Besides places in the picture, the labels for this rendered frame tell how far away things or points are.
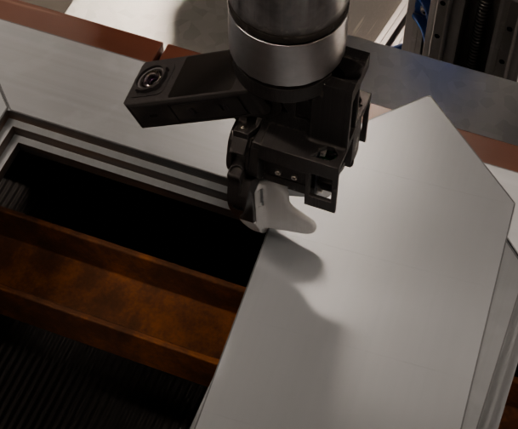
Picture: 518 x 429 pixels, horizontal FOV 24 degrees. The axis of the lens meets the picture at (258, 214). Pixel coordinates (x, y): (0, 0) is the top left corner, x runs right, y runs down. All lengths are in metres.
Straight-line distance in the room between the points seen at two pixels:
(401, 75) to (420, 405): 0.49
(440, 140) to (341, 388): 0.24
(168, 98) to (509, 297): 0.30
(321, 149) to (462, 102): 0.46
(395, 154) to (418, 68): 0.30
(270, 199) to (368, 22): 1.11
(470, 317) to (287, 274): 0.14
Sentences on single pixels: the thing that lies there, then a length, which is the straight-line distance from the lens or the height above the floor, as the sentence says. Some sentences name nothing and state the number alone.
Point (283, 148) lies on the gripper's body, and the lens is 0.83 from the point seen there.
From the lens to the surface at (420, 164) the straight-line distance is 1.01.
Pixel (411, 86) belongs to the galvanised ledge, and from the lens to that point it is 1.29.
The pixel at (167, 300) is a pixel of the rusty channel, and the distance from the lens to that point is 1.13.
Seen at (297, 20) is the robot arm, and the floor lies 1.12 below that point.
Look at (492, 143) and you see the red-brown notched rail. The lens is 1.06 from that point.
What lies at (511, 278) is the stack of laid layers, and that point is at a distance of 0.96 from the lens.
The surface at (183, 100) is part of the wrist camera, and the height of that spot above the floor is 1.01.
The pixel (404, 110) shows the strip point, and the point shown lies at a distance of 1.05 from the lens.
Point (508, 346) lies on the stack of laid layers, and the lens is 0.95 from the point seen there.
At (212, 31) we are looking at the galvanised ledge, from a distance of 1.33.
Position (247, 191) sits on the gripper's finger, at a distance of 0.87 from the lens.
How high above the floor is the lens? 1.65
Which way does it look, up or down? 55 degrees down
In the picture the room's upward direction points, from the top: straight up
